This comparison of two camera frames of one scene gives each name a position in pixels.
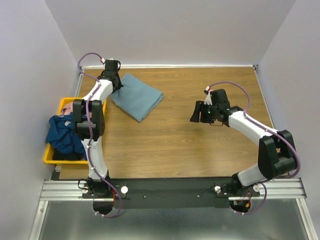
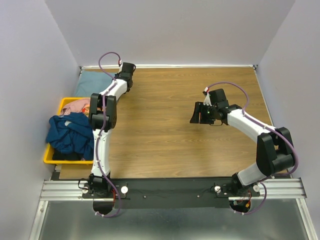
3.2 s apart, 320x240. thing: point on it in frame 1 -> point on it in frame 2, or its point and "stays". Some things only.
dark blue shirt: (60, 134) stays
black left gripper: (119, 84) -> (117, 74)
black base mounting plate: (172, 194) stays
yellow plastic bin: (48, 159) stays
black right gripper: (200, 106) stays
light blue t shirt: (136, 97) -> (93, 82)
